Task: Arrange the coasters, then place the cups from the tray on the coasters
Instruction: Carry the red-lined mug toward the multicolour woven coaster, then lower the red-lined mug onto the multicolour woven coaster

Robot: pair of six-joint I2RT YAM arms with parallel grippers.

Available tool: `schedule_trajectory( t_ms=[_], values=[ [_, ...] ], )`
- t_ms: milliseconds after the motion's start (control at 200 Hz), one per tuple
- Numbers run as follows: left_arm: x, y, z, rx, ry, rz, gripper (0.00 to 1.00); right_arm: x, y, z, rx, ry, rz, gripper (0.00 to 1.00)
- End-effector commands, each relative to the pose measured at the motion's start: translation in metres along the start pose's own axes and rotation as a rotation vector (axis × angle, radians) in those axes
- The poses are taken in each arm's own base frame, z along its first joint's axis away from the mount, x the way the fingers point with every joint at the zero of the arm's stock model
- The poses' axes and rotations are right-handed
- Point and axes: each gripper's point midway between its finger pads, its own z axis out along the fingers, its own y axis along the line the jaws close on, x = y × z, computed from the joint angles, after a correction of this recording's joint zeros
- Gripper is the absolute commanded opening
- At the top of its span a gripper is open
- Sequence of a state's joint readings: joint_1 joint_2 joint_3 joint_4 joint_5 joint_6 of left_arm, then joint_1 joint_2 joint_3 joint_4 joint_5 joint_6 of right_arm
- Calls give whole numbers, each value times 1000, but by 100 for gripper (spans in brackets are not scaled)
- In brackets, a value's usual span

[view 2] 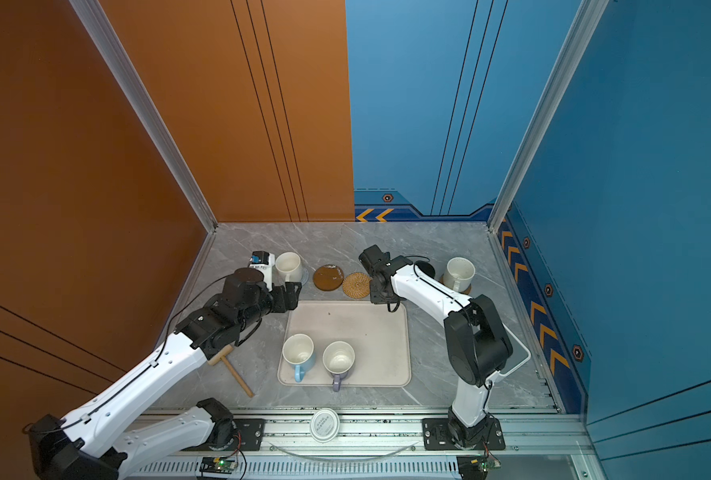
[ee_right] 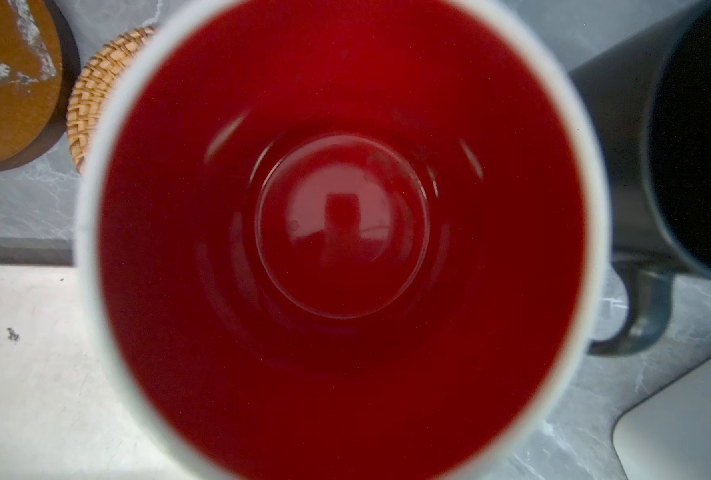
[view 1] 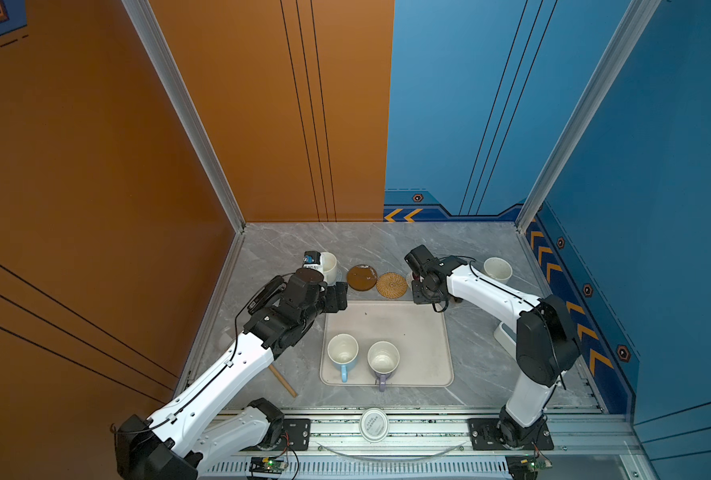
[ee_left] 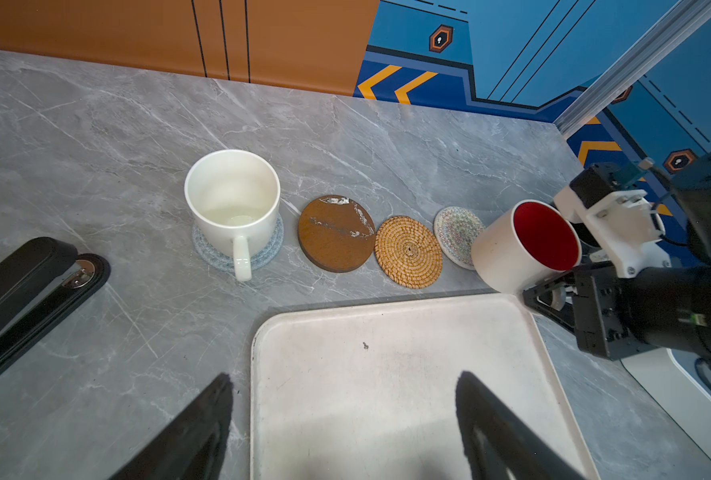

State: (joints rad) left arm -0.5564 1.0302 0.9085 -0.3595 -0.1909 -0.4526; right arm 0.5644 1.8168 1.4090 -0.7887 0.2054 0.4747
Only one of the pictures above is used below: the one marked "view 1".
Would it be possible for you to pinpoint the right circuit board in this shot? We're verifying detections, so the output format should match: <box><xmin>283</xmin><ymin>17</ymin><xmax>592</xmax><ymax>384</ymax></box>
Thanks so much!
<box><xmin>505</xmin><ymin>456</ymin><xmax>553</xmax><ymax>480</ymax></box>

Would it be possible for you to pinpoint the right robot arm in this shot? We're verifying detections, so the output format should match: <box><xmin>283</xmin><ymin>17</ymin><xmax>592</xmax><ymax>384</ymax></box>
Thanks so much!
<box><xmin>405</xmin><ymin>245</ymin><xmax>581</xmax><ymax>450</ymax></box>

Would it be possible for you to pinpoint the beige serving tray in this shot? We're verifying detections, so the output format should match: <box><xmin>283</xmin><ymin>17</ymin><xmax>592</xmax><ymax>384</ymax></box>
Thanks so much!
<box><xmin>320</xmin><ymin>301</ymin><xmax>455</xmax><ymax>392</ymax></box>

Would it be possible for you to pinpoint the rattan woven coaster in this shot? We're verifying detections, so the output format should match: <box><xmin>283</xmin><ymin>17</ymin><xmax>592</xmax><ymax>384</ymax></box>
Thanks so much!
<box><xmin>375</xmin><ymin>272</ymin><xmax>409</xmax><ymax>299</ymax></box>

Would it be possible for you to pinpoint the white mug purple handle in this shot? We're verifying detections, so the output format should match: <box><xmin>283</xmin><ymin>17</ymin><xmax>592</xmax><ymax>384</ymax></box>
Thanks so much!
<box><xmin>367</xmin><ymin>341</ymin><xmax>401</xmax><ymax>392</ymax></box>

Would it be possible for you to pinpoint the white speckled mug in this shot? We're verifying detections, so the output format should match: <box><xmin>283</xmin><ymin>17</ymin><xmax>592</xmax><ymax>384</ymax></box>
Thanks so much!
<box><xmin>483</xmin><ymin>257</ymin><xmax>513</xmax><ymax>284</ymax></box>

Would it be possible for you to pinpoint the glossy brown round coaster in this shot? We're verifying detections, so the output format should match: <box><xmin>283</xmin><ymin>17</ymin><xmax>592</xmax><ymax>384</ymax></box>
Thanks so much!
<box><xmin>347</xmin><ymin>264</ymin><xmax>379</xmax><ymax>292</ymax></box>

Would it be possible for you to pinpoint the white round lid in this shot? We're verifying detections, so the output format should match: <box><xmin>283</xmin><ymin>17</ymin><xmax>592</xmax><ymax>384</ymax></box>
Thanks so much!
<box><xmin>359</xmin><ymin>408</ymin><xmax>389</xmax><ymax>443</ymax></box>

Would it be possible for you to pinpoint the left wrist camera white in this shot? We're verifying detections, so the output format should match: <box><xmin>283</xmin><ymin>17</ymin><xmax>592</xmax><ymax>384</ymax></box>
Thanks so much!
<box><xmin>303</xmin><ymin>250</ymin><xmax>324</xmax><ymax>272</ymax></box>

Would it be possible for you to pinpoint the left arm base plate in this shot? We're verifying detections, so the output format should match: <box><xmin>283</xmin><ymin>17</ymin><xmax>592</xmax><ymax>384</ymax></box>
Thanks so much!
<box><xmin>244</xmin><ymin>418</ymin><xmax>312</xmax><ymax>453</ymax></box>

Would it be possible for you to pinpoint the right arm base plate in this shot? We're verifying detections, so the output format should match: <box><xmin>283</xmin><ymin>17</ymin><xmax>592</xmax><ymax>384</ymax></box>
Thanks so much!
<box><xmin>467</xmin><ymin>416</ymin><xmax>555</xmax><ymax>451</ymax></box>

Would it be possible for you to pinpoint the left circuit board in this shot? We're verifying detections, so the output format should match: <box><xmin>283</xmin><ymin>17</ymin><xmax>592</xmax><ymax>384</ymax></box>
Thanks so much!
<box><xmin>248</xmin><ymin>457</ymin><xmax>290</xmax><ymax>479</ymax></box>

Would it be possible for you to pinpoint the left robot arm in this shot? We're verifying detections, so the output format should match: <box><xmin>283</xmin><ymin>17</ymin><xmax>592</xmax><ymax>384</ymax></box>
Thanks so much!
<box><xmin>112</xmin><ymin>268</ymin><xmax>349</xmax><ymax>479</ymax></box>

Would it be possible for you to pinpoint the white mug blue handle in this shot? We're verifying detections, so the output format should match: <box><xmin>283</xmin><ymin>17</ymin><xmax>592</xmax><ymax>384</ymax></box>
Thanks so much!
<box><xmin>327</xmin><ymin>333</ymin><xmax>359</xmax><ymax>383</ymax></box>

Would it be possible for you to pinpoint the circuit board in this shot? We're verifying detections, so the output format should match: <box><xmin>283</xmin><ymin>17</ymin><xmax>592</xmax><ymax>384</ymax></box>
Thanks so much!
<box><xmin>505</xmin><ymin>456</ymin><xmax>553</xmax><ymax>480</ymax></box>
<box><xmin>248</xmin><ymin>457</ymin><xmax>290</xmax><ymax>479</ymax></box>

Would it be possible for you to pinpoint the wooden mallet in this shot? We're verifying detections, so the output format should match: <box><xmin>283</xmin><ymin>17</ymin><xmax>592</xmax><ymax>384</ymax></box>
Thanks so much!
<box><xmin>269</xmin><ymin>365</ymin><xmax>299</xmax><ymax>398</ymax></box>

